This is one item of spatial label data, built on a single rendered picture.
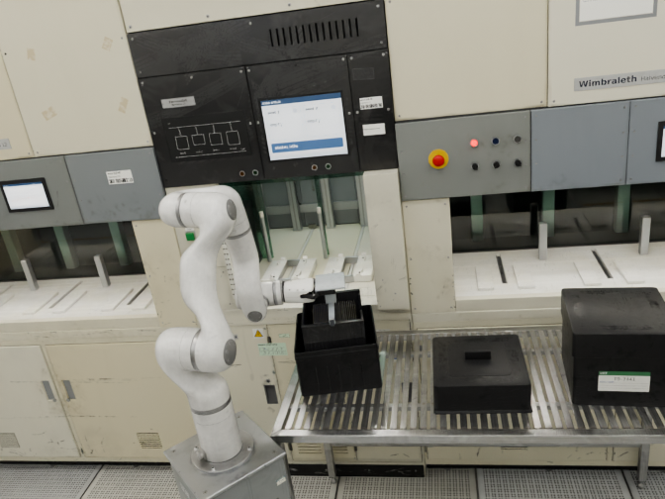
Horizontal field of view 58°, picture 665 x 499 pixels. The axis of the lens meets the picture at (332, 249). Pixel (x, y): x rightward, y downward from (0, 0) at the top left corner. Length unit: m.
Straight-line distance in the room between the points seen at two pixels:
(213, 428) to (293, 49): 1.22
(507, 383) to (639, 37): 1.12
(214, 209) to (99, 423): 1.68
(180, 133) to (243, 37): 0.42
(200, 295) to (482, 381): 0.87
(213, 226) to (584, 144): 1.23
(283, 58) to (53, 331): 1.57
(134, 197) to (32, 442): 1.47
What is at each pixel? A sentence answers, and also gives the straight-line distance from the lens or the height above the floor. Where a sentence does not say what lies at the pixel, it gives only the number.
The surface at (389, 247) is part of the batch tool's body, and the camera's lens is 2.18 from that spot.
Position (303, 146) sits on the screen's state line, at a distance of 2.15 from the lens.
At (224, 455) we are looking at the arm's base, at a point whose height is 0.79.
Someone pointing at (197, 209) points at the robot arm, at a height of 1.50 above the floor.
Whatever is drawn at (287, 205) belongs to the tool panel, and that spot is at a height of 1.00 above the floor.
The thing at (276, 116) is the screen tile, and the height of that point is 1.62.
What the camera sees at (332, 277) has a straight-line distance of 2.04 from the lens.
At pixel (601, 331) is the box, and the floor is 1.01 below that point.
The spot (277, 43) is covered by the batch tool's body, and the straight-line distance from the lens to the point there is 2.12.
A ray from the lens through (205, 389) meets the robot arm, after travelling 1.78.
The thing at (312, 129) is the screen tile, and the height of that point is 1.57.
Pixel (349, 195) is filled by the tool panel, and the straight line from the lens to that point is 3.14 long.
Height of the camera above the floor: 1.98
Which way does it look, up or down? 23 degrees down
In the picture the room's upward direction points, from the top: 8 degrees counter-clockwise
